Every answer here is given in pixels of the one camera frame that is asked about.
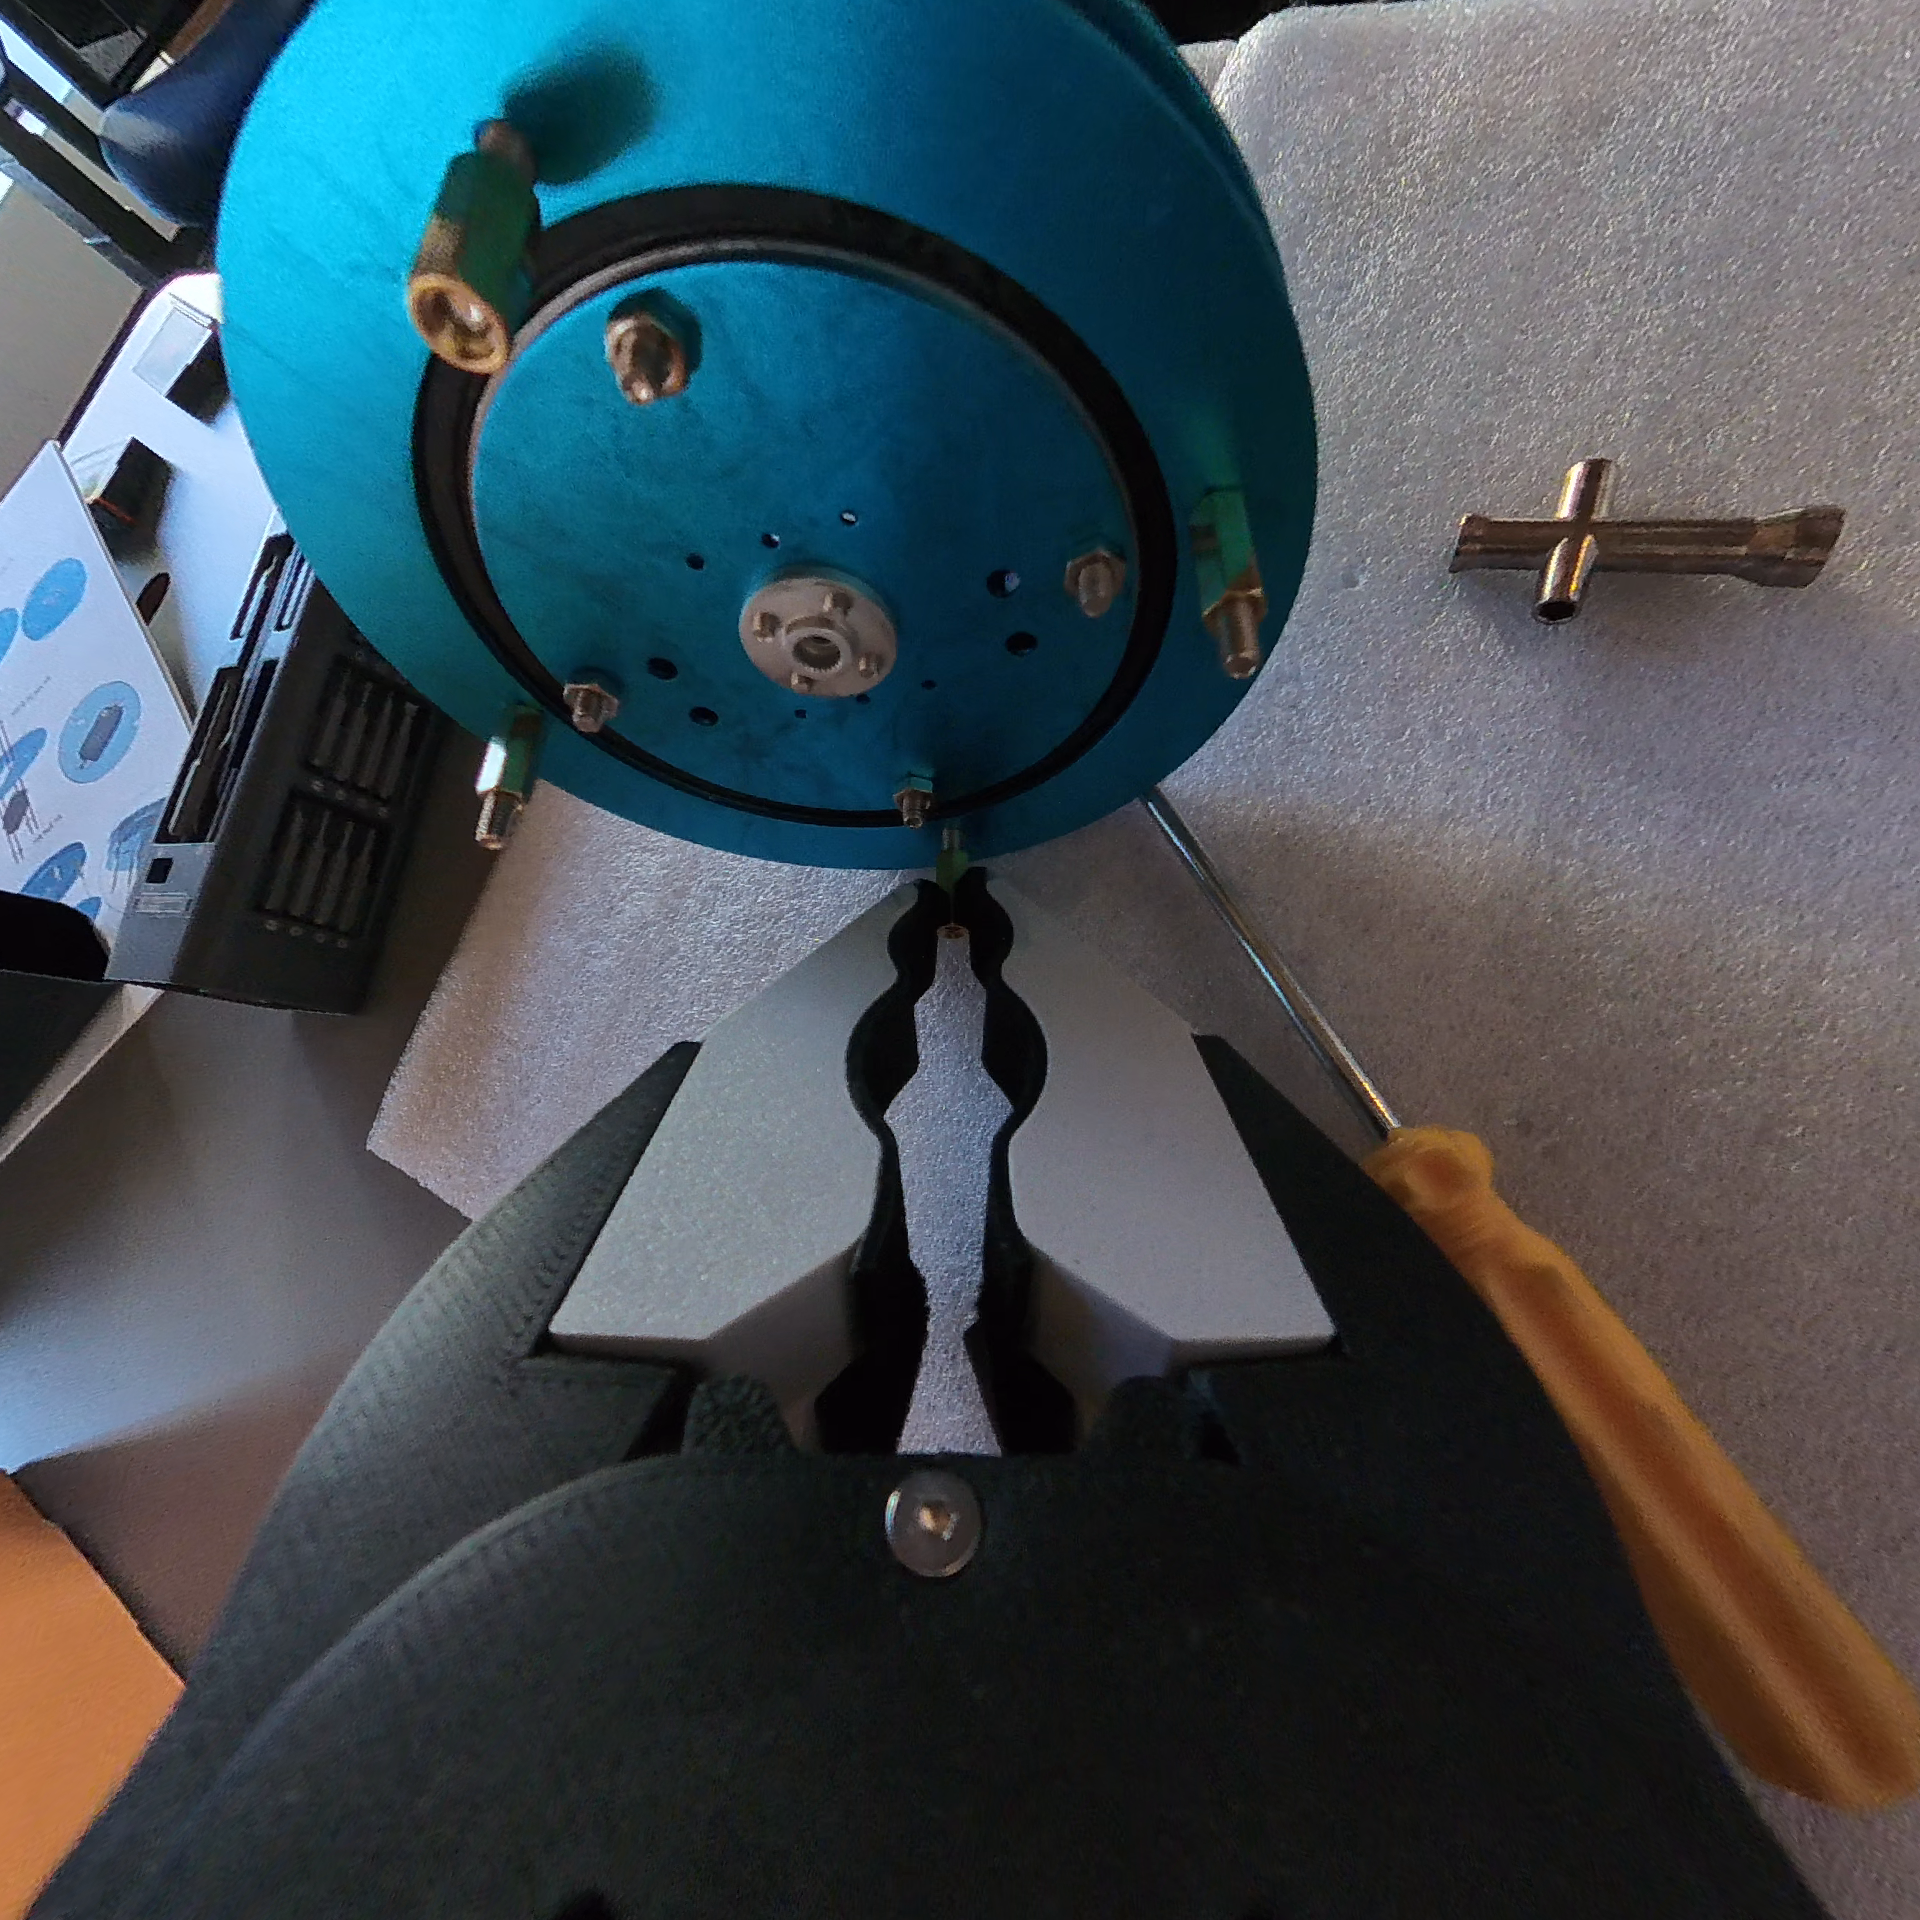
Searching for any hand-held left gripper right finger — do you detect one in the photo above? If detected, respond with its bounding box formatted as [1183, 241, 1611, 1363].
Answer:
[966, 868, 1344, 1455]

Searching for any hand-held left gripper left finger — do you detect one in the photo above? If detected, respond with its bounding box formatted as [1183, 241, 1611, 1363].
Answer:
[547, 887, 945, 1455]

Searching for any blue round turntable base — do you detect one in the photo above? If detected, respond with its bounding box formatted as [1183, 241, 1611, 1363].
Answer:
[213, 0, 1319, 942]

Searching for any white foam sheet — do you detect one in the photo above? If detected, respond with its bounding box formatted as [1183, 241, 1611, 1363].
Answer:
[365, 16, 1920, 1920]

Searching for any black screwdriver bit case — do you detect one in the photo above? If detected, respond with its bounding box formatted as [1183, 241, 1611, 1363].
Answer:
[115, 510, 448, 1010]

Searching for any dark grey rectangular sleeve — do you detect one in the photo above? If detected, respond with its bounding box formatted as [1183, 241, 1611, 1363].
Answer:
[0, 887, 115, 1136]

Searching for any silver cross socket wrench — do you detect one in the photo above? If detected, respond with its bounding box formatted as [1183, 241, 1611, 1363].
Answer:
[1449, 460, 1850, 625]

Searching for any orange cardboard box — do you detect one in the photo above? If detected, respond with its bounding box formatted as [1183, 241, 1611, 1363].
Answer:
[0, 1469, 187, 1920]

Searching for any blue printed instruction sheet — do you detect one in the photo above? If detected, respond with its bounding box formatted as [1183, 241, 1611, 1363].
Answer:
[0, 445, 209, 942]

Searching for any yellow handled screwdriver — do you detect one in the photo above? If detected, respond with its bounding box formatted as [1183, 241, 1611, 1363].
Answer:
[1142, 791, 1920, 1804]

